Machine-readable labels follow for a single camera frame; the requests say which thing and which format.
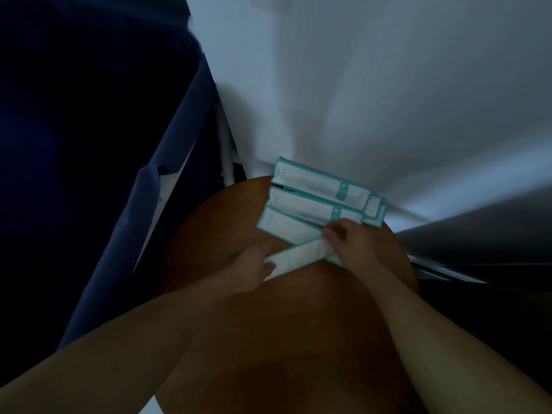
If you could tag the person's left hand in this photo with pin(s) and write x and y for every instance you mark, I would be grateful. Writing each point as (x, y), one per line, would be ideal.
(250, 271)

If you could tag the person's right hand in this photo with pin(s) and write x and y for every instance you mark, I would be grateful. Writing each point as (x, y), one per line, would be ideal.
(358, 247)

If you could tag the long teal packet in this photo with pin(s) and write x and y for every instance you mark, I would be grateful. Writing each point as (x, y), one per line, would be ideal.
(297, 256)

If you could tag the teal white boxes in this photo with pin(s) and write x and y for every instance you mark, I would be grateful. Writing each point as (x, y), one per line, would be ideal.
(310, 185)

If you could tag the person's right forearm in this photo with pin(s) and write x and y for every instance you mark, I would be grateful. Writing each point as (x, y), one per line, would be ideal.
(453, 353)

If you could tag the person's left forearm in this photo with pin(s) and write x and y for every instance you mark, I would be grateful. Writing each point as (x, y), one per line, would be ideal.
(108, 362)

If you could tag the round wooden side table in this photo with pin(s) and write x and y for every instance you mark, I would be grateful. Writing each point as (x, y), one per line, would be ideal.
(293, 340)

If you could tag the navy laundry hamper white frame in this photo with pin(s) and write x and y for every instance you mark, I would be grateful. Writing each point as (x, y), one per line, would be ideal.
(129, 232)

